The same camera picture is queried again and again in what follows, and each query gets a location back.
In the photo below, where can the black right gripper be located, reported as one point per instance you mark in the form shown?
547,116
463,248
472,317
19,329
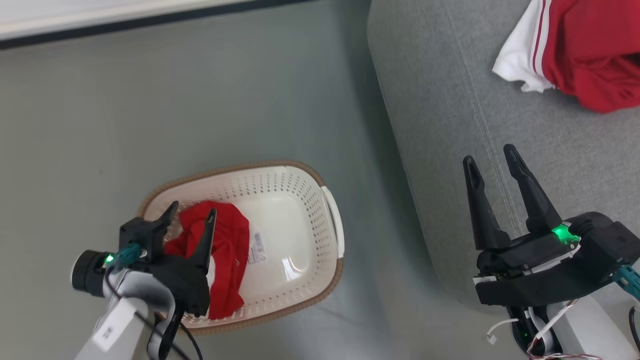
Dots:
535,275

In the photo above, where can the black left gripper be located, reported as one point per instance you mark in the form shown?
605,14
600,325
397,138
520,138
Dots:
187,290

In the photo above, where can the red garment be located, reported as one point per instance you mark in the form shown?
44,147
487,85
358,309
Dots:
230,250

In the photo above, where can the red white sports jersey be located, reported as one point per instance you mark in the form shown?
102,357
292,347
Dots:
590,50

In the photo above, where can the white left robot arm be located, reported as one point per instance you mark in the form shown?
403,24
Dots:
125,305

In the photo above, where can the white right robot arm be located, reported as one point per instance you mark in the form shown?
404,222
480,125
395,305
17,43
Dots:
590,330

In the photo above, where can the grey fabric sofa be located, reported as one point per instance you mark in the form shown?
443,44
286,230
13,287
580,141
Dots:
450,100

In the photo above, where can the white barcode label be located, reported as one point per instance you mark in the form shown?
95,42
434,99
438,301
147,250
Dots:
257,248

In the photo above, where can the cream perforated laundry basket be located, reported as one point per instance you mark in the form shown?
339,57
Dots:
290,225

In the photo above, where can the white and dark baseboard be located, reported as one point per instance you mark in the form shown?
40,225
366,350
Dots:
100,22

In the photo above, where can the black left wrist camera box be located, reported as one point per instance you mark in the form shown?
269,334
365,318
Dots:
142,235

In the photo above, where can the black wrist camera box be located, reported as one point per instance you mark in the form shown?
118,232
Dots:
610,245
142,235

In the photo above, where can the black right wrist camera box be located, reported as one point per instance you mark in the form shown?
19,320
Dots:
610,245

